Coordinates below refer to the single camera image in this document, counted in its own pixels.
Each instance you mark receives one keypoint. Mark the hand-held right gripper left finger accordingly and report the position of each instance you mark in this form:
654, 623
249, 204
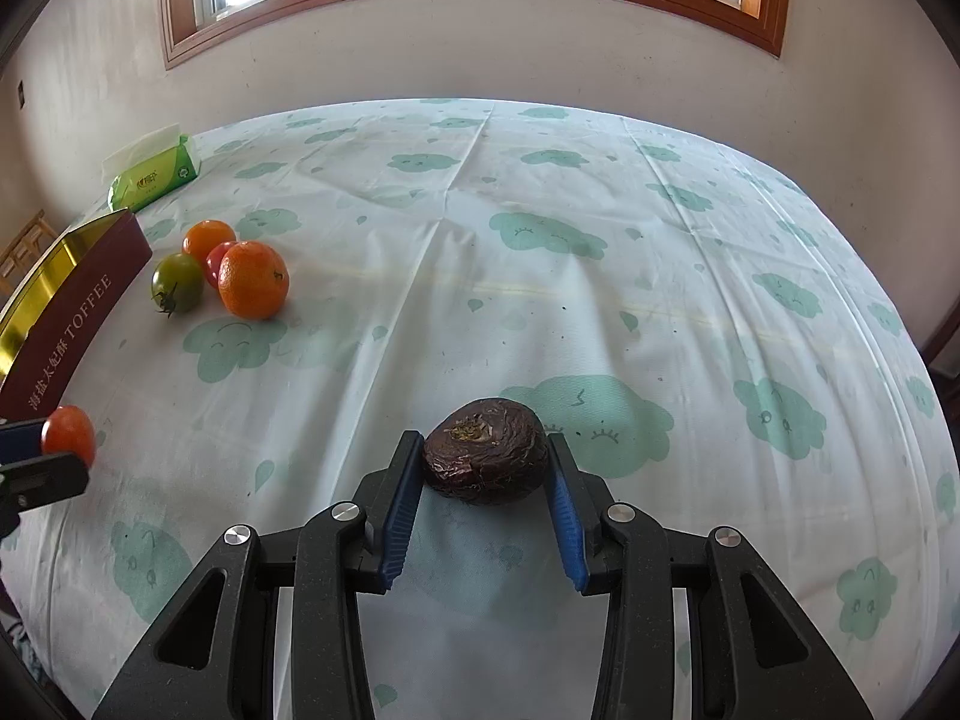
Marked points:
401, 517

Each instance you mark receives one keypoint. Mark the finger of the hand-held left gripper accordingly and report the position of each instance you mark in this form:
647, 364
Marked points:
22, 441
52, 476

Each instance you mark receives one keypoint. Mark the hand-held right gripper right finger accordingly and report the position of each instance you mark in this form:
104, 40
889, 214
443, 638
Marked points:
566, 525

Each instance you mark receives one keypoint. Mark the large red tomato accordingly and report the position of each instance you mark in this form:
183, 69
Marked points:
69, 431

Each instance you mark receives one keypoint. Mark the dark wrinkled passion fruit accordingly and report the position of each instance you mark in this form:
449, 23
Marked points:
487, 450

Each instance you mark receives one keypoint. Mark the maroon tin box gold inside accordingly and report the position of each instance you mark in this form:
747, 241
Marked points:
75, 300

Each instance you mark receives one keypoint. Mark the small red tomato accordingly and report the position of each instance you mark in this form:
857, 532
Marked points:
217, 264

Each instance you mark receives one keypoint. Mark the orange tomato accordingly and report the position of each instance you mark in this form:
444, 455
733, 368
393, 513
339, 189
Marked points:
206, 236

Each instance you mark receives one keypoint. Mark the wooden chair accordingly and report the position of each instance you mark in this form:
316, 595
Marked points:
26, 244

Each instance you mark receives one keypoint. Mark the large green tomato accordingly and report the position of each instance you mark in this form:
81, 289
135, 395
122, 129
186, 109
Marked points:
178, 281

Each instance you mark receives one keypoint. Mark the mandarin orange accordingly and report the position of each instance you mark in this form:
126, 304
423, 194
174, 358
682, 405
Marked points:
255, 281

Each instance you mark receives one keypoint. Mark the green tissue pack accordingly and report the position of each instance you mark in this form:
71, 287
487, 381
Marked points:
161, 176

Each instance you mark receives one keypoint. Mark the dark wooden furniture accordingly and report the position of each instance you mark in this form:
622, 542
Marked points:
946, 337

